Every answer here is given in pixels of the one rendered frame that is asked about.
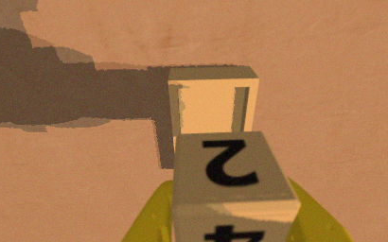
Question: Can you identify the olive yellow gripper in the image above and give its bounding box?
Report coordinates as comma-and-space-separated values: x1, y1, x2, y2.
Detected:
121, 177, 354, 242

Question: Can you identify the tan number cube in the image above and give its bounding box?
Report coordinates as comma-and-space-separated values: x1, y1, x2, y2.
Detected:
171, 131, 301, 242

